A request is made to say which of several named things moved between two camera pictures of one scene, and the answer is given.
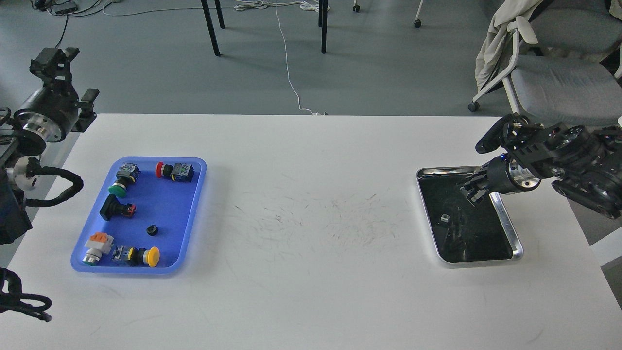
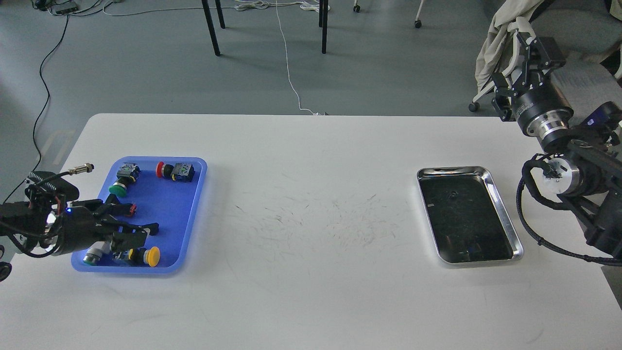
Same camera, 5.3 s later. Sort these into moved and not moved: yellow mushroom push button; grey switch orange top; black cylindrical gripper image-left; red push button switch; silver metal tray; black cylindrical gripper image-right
Moved: black cylindrical gripper image-left; black cylindrical gripper image-right
Not moved: grey switch orange top; silver metal tray; red push button switch; yellow mushroom push button
